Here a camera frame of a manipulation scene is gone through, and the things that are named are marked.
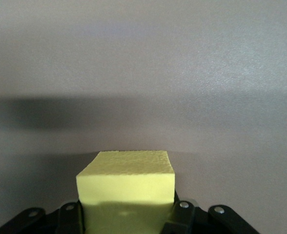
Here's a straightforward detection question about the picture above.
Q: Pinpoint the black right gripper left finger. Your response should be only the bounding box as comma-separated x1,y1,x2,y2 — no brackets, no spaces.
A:
0,201,86,234

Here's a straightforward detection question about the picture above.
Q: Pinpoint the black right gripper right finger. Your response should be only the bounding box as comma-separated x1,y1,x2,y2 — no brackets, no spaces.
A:
162,190,258,234

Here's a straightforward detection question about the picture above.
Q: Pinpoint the yellow foam cube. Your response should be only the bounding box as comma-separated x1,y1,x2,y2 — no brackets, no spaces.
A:
75,150,176,234

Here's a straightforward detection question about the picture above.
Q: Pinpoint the brown table cover sheet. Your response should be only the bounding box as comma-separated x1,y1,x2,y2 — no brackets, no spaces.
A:
0,0,287,234

